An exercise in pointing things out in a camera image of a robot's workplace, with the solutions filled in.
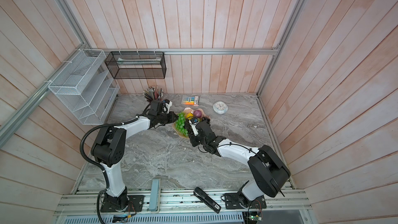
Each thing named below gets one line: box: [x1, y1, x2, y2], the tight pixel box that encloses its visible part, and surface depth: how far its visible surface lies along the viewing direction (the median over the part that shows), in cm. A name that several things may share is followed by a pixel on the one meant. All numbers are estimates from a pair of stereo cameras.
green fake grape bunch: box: [175, 112, 189, 137], surface depth 95 cm
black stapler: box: [193, 187, 222, 214], surface depth 73 cm
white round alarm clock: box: [212, 101, 229, 115], surface depth 111 cm
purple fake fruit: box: [193, 109, 203, 118], surface depth 102 cm
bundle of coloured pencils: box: [142, 85, 164, 107], surface depth 103 cm
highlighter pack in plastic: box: [181, 94, 200, 107], surface depth 117 cm
